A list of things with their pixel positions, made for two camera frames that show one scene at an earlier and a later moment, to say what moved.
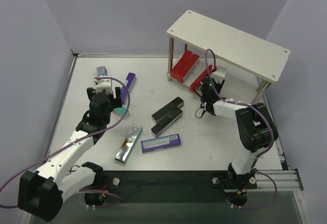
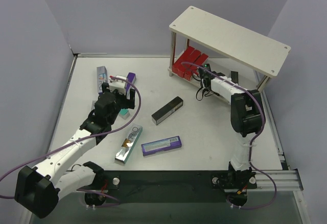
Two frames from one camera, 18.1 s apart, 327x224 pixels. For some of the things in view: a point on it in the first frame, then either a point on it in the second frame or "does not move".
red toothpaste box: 197,82 -> 194,70
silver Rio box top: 101,71 does not move
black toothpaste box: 174,115 -> 234,77
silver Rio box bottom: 129,143 does not move
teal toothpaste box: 121,112 does not move
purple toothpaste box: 130,80 does not move
